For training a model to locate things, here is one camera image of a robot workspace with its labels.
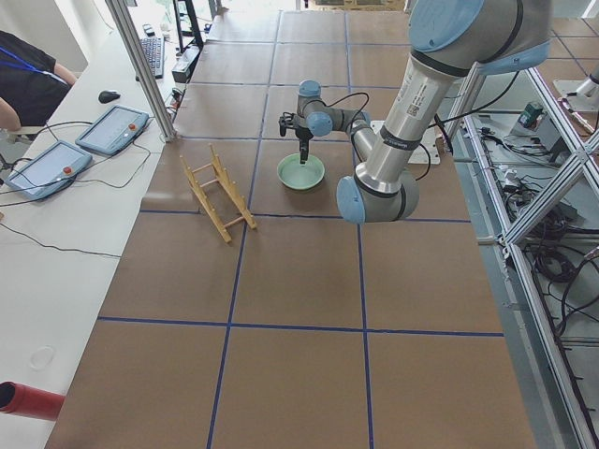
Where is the wooden plate rack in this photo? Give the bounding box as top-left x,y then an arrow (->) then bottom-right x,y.
179,143 -> 257,243

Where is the near blue teach pendant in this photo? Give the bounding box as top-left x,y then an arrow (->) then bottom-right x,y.
6,140 -> 92,201

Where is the light green round plate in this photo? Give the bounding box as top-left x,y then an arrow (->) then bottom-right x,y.
277,153 -> 326,191

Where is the blue teach pendant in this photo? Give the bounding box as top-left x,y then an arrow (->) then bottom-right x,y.
6,140 -> 92,201
75,105 -> 150,156

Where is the green white box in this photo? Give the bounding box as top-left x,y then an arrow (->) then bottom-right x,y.
519,101 -> 544,129

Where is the far blue teach pendant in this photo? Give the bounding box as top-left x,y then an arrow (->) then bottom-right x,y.
75,105 -> 150,156

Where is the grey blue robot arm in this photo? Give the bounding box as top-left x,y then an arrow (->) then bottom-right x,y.
279,0 -> 553,224

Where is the person in black shirt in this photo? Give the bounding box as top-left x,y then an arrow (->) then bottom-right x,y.
1,31 -> 77,131

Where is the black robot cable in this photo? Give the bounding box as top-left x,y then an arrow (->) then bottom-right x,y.
322,92 -> 371,116

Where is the bundle of black cables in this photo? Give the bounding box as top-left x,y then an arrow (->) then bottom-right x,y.
523,205 -> 599,338

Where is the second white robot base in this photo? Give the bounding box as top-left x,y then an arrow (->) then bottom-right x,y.
553,66 -> 598,112

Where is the aluminium frame rail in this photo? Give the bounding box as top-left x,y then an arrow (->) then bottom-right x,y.
450,69 -> 598,448

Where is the red cylinder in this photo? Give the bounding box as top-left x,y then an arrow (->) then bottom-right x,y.
1,382 -> 65,421

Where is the black computer mouse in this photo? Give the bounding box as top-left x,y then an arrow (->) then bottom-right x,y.
97,90 -> 121,104

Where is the aluminium frame post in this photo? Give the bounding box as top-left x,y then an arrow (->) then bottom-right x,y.
105,0 -> 177,142

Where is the black keyboard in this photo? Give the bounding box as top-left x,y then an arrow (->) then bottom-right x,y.
139,36 -> 165,79

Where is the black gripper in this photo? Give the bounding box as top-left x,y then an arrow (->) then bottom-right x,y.
296,126 -> 311,164

